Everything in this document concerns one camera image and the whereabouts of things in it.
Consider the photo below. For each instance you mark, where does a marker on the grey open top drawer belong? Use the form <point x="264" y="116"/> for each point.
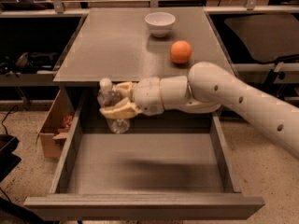
<point x="175" y="166"/>

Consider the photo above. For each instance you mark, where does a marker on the cardboard box on floor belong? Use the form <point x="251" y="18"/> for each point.
<point x="56" y="125"/>

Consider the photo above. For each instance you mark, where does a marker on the grey cabinet counter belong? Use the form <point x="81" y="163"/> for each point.
<point x="116" y="43"/>

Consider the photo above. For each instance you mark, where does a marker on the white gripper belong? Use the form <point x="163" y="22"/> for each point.
<point x="147" y="94"/>

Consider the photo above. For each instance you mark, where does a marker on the orange fruit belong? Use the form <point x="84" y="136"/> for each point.
<point x="180" y="52"/>

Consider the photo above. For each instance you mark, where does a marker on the black headphones on shelf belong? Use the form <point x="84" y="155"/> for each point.
<point x="32" y="62"/>

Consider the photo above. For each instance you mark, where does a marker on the dark office chair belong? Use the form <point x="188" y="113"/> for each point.
<point x="267" y="37"/>

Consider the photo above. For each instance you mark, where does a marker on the white ceramic bowl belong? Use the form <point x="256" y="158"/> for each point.
<point x="160" y="24"/>

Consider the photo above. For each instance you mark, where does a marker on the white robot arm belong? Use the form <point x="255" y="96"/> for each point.
<point x="204" y="89"/>

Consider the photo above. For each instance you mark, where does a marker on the clear plastic water bottle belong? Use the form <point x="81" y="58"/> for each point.
<point x="106" y="97"/>

